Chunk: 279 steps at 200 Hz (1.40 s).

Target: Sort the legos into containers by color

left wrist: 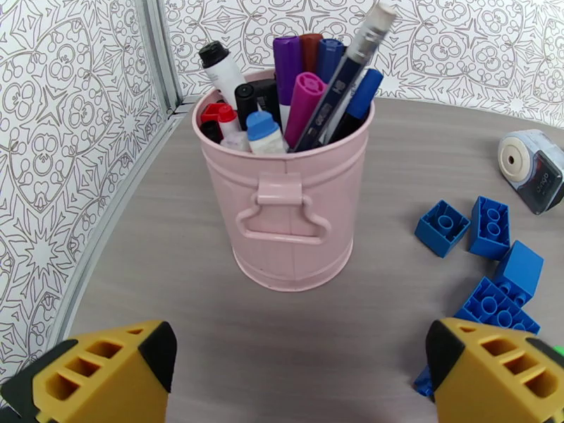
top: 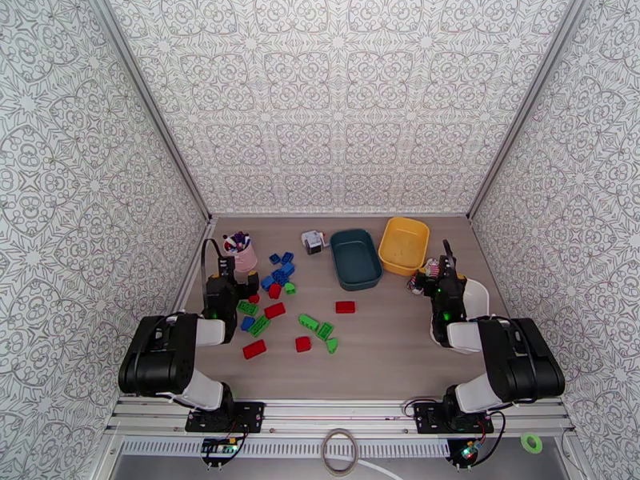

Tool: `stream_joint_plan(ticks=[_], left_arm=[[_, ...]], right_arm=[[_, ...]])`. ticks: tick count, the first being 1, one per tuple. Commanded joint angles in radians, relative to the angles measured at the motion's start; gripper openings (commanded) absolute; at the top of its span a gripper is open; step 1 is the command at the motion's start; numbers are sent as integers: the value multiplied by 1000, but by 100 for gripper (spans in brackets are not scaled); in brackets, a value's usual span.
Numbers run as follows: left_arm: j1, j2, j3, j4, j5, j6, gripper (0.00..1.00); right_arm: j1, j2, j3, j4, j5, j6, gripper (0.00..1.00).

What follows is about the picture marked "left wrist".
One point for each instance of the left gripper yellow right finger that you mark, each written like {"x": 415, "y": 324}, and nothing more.
{"x": 484, "y": 382}

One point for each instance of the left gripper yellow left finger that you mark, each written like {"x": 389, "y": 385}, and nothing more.
{"x": 110, "y": 382}

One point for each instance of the small blue lego brick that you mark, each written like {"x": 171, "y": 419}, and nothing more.
{"x": 440, "y": 234}
{"x": 487, "y": 241}

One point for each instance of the pink metal bucket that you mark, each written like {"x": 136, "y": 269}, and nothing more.
{"x": 286, "y": 258}

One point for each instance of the grey pencil sharpener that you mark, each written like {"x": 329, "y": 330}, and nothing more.
{"x": 528, "y": 170}

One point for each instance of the small bottle red cap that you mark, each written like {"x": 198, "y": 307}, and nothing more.
{"x": 229, "y": 124}

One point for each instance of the red marker cap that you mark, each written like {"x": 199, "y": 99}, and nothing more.
{"x": 210, "y": 112}

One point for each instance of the small bottle blue cap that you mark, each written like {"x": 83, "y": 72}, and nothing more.
{"x": 262, "y": 135}

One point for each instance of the black marker blue cap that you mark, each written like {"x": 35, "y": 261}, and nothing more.
{"x": 363, "y": 93}

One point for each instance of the white marker black cap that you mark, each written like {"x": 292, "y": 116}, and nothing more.
{"x": 222, "y": 76}

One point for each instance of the magenta marker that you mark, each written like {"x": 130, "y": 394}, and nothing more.
{"x": 304, "y": 104}

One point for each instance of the navy mechanical pencil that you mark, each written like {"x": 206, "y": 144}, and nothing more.
{"x": 348, "y": 69}

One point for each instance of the dark blue marker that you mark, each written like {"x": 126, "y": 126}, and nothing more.
{"x": 329, "y": 58}

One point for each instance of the purple marker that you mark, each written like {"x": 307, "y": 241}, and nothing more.
{"x": 287, "y": 69}

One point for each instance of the brown marker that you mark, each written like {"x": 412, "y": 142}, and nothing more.
{"x": 310, "y": 51}

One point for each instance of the aluminium side floor rail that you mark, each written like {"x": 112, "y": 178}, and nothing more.
{"x": 110, "y": 206}

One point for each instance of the aluminium frame post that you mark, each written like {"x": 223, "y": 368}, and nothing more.
{"x": 154, "y": 47}

